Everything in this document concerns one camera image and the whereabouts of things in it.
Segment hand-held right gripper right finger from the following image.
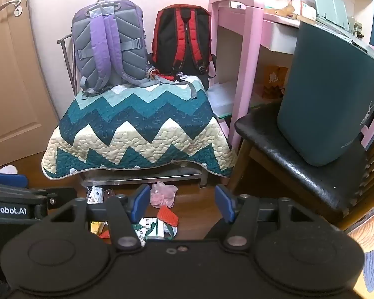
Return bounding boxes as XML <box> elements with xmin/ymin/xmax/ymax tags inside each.
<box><xmin>214</xmin><ymin>184</ymin><xmax>315</xmax><ymax>253</ymax></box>

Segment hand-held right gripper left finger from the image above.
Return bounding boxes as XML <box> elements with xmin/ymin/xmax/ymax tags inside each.
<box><xmin>47</xmin><ymin>184</ymin><xmax>151</xmax><ymax>253</ymax></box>

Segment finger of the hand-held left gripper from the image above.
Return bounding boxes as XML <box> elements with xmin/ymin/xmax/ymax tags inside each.
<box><xmin>47</xmin><ymin>188</ymin><xmax>79</xmax><ymax>210</ymax></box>
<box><xmin>0</xmin><ymin>173</ymin><xmax>47</xmax><ymax>197</ymax></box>

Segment pink net cloth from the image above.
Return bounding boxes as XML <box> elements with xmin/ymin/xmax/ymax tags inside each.
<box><xmin>150</xmin><ymin>181</ymin><xmax>179</xmax><ymax>209</ymax></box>

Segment green white printed wrapper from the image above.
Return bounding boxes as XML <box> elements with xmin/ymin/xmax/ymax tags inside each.
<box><xmin>131</xmin><ymin>216</ymin><xmax>178</xmax><ymax>247</ymax></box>

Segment red orange wrapper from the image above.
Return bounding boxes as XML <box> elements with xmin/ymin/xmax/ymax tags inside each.
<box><xmin>156</xmin><ymin>205</ymin><xmax>179</xmax><ymax>227</ymax></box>

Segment teal trash bin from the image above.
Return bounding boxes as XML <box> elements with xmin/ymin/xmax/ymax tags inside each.
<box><xmin>277</xmin><ymin>21</ymin><xmax>374</xmax><ymax>167</ymax></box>

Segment white printed carton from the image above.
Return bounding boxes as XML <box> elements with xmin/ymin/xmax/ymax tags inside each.
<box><xmin>87</xmin><ymin>186</ymin><xmax>105</xmax><ymax>205</ymax></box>

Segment yellow wrapper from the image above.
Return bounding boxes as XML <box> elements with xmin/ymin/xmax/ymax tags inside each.
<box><xmin>90</xmin><ymin>221</ymin><xmax>108</xmax><ymax>234</ymax></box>

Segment teal zigzag quilt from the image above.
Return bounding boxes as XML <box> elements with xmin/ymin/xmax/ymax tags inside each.
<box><xmin>41</xmin><ymin>76</ymin><xmax>239</xmax><ymax>180</ymax></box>

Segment wooden chair black seat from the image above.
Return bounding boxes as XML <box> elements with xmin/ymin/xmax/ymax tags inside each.
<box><xmin>227</xmin><ymin>99</ymin><xmax>374</xmax><ymax>231</ymax></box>

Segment beige wooden door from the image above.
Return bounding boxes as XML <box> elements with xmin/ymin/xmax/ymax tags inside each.
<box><xmin>0</xmin><ymin>0</ymin><xmax>60</xmax><ymax>168</ymax></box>

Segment orange paper bag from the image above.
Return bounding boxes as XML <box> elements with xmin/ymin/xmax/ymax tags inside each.
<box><xmin>262</xmin><ymin>65</ymin><xmax>289</xmax><ymax>99</ymax></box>

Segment pink desk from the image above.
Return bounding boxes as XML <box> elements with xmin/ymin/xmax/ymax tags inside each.
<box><xmin>208</xmin><ymin>0</ymin><xmax>374</xmax><ymax>150</ymax></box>

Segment purple grey backpack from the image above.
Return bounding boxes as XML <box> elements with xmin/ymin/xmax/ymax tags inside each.
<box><xmin>71</xmin><ymin>0</ymin><xmax>197</xmax><ymax>98</ymax></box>

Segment red black backpack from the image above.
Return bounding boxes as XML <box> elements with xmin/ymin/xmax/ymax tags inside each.
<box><xmin>148</xmin><ymin>4</ymin><xmax>218</xmax><ymax>92</ymax></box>

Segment brown wooden block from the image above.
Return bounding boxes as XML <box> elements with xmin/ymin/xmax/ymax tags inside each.
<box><xmin>275</xmin><ymin>0</ymin><xmax>296</xmax><ymax>17</ymax></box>

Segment orange white box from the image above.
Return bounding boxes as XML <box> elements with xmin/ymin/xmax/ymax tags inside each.
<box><xmin>294</xmin><ymin>0</ymin><xmax>316</xmax><ymax>20</ymax></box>

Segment green desk organiser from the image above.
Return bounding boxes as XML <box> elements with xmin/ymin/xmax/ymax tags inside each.
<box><xmin>347</xmin><ymin>17</ymin><xmax>364</xmax><ymax>38</ymax></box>

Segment green book stand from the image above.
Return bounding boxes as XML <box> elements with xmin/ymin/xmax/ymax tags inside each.
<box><xmin>312</xmin><ymin>0</ymin><xmax>351</xmax><ymax>22</ymax></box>

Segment silver door handle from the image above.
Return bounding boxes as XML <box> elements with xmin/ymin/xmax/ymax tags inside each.
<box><xmin>0</xmin><ymin>0</ymin><xmax>22</xmax><ymax>17</ymax></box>

